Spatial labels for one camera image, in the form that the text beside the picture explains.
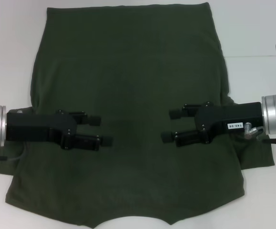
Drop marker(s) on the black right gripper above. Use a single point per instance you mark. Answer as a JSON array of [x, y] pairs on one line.
[[235, 114]]

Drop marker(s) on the dark green t-shirt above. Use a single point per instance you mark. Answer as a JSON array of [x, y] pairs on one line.
[[137, 71]]

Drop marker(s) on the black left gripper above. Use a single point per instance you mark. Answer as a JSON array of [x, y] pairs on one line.
[[33, 126]]

